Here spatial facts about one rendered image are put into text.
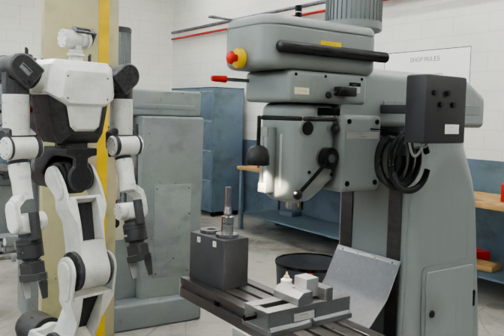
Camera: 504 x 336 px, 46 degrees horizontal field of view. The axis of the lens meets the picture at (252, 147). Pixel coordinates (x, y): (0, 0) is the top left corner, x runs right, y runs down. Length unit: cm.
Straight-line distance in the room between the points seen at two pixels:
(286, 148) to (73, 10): 190
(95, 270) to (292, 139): 86
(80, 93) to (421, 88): 117
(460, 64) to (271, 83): 500
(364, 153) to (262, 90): 41
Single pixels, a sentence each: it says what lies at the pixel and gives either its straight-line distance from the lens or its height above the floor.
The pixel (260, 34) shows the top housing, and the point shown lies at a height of 182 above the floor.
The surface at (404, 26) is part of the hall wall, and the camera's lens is 732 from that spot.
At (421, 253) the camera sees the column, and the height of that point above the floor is 112.
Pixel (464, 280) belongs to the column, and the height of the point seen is 100.
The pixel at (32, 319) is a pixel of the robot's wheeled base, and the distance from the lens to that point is 265.
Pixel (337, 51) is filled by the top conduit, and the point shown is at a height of 179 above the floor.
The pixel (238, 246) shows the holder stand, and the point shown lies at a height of 109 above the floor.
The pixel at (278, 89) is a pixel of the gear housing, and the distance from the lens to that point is 187.
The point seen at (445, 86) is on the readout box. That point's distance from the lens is 195.
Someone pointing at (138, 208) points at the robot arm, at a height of 122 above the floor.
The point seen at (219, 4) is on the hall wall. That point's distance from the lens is 1057.
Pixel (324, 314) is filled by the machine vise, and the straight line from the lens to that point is 201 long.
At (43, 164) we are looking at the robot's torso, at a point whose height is 138.
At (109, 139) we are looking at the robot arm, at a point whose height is 148.
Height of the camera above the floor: 159
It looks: 3 degrees down
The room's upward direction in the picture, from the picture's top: 2 degrees clockwise
